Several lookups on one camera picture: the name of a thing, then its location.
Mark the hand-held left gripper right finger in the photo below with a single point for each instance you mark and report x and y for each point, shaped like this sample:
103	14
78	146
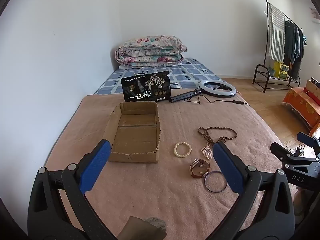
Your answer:
227	165

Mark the black snack bag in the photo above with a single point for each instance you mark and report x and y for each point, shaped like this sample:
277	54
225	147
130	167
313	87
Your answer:
146	85

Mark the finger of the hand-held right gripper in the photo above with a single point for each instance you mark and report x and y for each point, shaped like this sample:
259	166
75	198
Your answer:
285	153
308	139

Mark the folded floral quilt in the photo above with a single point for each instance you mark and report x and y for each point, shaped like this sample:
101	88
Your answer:
150	51

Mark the person's right forearm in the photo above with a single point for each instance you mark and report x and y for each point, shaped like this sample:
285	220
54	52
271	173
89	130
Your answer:
299	205

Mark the cardboard box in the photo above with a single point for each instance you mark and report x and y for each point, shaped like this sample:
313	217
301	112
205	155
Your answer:
135	140

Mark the grey white laptop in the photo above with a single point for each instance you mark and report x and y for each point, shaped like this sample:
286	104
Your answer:
203	87

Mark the cardboard scrap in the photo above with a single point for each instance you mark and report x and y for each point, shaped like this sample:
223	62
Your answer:
142	230

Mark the black clothes rack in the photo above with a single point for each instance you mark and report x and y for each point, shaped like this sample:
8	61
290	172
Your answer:
260	71

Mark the brown box with red edge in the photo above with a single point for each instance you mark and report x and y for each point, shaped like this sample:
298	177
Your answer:
313	87

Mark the yellow box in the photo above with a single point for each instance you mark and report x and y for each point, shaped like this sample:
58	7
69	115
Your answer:
281	70

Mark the blue bangle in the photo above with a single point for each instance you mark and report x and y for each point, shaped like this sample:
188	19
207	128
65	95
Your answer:
206	183

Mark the black folded tripod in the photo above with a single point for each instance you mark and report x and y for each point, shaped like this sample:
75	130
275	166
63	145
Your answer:
182	96

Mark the striped towel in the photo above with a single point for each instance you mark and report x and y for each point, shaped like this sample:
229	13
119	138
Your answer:
276	35

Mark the blue checkered bed sheet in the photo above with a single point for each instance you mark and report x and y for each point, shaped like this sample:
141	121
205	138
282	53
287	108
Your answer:
190	71

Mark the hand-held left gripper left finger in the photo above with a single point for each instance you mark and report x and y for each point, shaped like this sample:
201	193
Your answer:
96	165

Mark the dark hanging clothes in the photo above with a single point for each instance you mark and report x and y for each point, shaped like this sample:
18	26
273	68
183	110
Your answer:
293	45

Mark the pink blanket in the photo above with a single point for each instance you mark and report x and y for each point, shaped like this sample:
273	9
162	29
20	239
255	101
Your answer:
162	192

